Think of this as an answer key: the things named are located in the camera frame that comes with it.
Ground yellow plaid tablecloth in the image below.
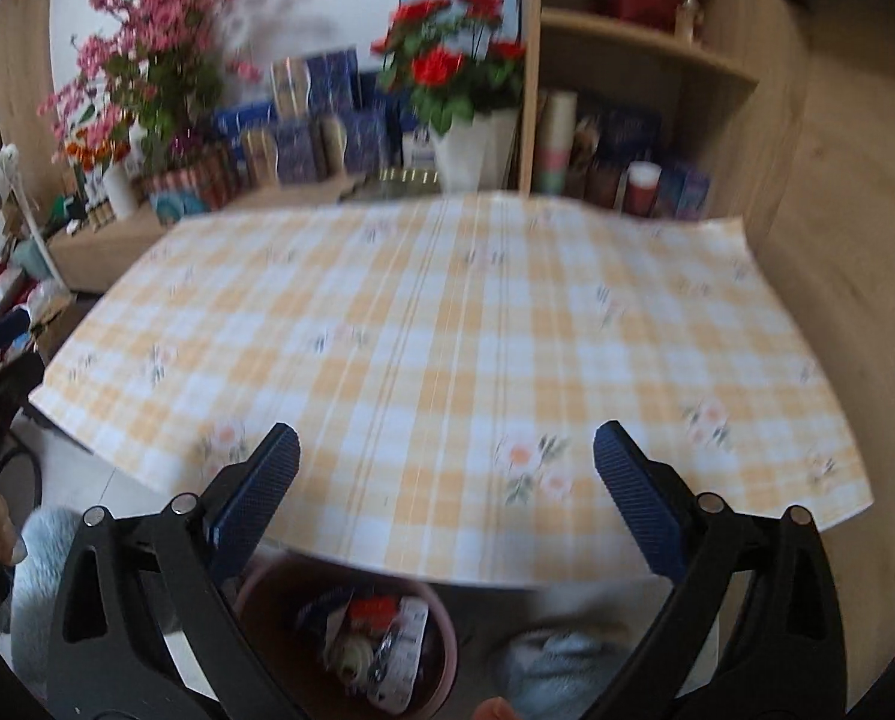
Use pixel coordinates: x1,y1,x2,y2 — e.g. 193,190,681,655
32,193,872,589

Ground gold embossed tray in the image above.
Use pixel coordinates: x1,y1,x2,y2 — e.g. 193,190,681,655
340,167,441,202

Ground stacked blue gift boxes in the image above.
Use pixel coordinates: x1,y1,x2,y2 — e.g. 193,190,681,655
213,0,524,185

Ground red paper cup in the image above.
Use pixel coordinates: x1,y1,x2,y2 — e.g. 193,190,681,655
621,161,662,218

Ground white blister pack card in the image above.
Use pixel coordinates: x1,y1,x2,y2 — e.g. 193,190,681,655
366,596,430,715

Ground orange flower pot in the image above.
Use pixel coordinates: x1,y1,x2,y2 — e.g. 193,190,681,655
64,138,140,229

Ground white desk fan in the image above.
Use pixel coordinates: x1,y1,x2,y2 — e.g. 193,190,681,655
0,143,67,288

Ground brown round trash bin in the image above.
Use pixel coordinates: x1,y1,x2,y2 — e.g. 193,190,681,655
235,554,459,718

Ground pink blossom flower arrangement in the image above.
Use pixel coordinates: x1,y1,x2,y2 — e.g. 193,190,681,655
38,0,259,174

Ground red rose bouquet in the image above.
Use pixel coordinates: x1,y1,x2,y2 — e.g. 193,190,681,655
371,0,525,137

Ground wooden shelf unit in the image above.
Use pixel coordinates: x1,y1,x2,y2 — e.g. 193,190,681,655
522,0,895,699

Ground white flower vase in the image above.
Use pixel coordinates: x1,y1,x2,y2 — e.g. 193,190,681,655
431,109,521,195

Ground stack of paper cups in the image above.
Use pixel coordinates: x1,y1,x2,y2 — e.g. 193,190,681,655
532,89,578,195

